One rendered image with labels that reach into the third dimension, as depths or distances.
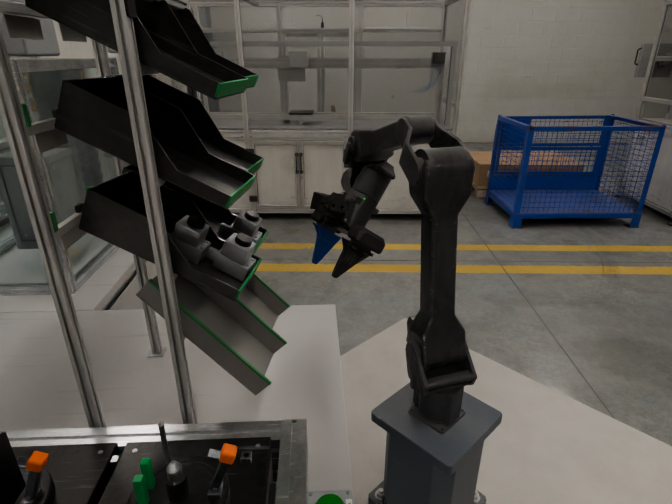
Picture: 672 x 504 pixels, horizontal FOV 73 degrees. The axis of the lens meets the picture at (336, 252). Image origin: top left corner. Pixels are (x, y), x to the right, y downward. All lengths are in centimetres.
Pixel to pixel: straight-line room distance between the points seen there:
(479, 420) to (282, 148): 399
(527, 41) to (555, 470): 881
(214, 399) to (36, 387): 42
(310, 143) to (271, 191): 63
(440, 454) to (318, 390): 46
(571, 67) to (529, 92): 80
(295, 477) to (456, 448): 25
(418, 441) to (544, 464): 37
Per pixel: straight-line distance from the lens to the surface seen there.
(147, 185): 73
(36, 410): 122
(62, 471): 89
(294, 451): 84
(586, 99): 1000
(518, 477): 98
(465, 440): 73
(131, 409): 113
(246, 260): 82
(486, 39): 926
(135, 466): 85
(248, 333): 97
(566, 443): 108
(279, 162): 458
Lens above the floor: 157
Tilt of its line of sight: 23 degrees down
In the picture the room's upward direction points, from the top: straight up
